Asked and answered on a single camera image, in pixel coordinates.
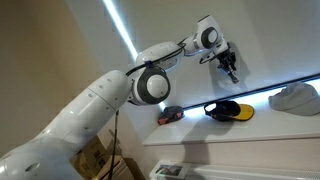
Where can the navy cap with yellow logo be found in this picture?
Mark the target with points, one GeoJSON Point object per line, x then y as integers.
{"type": "Point", "coordinates": [226, 111]}

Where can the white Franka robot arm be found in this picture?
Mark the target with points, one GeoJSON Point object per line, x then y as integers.
{"type": "Point", "coordinates": [83, 113]}

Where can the open white drawer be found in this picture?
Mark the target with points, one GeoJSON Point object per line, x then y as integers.
{"type": "Point", "coordinates": [246, 174]}

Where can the white roller blind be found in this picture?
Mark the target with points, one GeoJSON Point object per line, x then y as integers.
{"type": "Point", "coordinates": [273, 36]}

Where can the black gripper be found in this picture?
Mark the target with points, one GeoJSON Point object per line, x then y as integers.
{"type": "Point", "coordinates": [226, 60]}

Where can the colourful sticker on radiator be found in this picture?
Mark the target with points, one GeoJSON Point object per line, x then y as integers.
{"type": "Point", "coordinates": [167, 170]}

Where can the small cardboard box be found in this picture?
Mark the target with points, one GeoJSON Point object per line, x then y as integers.
{"type": "Point", "coordinates": [91, 156]}

